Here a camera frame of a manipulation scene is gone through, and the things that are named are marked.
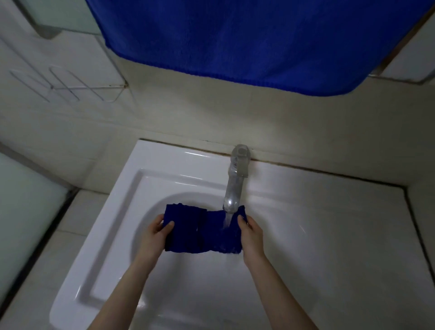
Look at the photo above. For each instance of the chrome faucet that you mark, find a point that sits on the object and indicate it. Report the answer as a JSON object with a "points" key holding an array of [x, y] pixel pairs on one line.
{"points": [[236, 180]]}

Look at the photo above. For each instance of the person's right hand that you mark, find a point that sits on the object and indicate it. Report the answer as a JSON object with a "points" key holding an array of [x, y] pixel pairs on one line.
{"points": [[253, 243]]}

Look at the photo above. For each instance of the white ceramic sink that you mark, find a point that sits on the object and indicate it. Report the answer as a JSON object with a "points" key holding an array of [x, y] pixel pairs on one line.
{"points": [[340, 238]]}

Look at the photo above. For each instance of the small blue cleaning cloth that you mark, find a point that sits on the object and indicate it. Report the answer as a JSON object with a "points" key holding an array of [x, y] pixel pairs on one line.
{"points": [[190, 231]]}

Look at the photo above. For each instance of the person's right forearm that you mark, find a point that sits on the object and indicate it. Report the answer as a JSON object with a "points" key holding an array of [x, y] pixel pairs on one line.
{"points": [[278, 299]]}

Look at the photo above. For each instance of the frosted glass partition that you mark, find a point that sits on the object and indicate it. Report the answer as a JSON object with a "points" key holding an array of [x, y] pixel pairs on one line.
{"points": [[27, 210]]}

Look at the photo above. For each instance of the large blue towel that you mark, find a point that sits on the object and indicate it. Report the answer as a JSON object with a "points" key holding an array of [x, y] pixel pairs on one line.
{"points": [[238, 37]]}

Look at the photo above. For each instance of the person's left forearm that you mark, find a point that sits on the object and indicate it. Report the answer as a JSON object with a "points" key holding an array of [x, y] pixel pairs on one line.
{"points": [[119, 299]]}

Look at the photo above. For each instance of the person's left hand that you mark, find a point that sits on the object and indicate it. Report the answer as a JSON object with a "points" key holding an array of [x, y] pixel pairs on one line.
{"points": [[153, 244]]}

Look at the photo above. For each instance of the white patterned wall cabinet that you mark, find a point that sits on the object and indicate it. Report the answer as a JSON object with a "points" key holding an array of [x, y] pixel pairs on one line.
{"points": [[414, 57]]}

